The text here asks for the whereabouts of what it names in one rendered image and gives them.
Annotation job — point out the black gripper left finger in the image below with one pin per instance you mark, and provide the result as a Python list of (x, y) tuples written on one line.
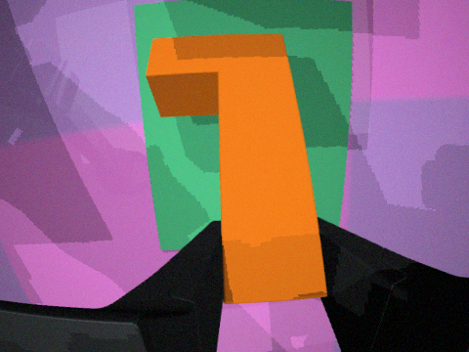
[(178, 309)]

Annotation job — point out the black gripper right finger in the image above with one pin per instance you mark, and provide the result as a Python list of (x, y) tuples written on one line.
[(380, 301)]

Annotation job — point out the orange l-shaped part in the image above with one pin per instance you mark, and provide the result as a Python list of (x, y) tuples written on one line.
[(270, 235)]

